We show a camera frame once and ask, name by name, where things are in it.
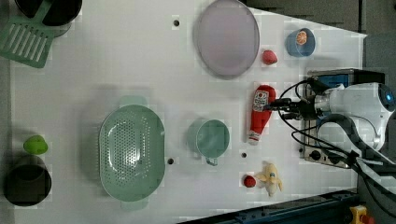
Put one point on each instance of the small red toy fruit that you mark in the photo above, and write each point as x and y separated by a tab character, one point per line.
249	181

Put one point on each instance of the green slotted spatula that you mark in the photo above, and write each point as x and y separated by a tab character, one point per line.
27	41

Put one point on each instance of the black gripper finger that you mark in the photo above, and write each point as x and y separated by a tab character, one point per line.
288	116
278	104

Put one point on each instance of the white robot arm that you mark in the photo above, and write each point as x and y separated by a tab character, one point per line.
370	164

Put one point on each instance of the peeled toy banana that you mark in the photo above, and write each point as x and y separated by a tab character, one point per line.
269	177

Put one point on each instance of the green cup with handle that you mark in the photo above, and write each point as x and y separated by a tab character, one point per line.
210	138

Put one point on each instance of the pink round plate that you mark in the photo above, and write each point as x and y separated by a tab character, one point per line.
227	37

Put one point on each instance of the green perforated colander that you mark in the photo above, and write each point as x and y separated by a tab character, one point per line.
131	153

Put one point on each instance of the blue bowl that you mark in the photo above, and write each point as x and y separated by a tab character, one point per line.
296	50

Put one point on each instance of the yellow red emergency button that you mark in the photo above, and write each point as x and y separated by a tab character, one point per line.
360	216

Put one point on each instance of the red strawberry toy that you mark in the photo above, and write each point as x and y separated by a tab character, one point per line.
269	57

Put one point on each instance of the green toy pepper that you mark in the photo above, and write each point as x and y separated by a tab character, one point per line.
36	145

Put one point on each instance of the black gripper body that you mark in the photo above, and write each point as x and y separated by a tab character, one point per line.
306	110

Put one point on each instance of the black pot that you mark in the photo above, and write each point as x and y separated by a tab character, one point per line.
60	13

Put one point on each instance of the black cylindrical container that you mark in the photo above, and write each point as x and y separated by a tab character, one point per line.
28	182

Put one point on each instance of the orange slice toy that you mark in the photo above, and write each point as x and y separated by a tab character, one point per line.
301	38

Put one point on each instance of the red ketchup bottle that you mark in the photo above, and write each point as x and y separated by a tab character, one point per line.
263	96

